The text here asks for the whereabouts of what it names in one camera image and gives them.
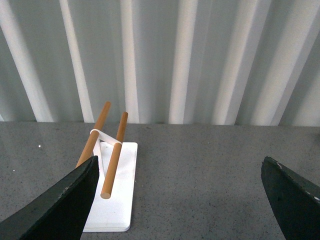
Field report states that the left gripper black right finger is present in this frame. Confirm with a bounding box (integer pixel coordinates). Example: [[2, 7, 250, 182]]
[[261, 156, 320, 240]]

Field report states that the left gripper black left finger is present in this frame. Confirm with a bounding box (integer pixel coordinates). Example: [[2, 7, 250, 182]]
[[0, 156, 99, 240]]

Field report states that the white wooden towel rack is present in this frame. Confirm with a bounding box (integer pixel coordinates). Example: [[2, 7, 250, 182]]
[[78, 101, 138, 233]]

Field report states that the white pleated curtain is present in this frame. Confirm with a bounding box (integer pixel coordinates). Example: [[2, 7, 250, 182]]
[[0, 0, 320, 126]]

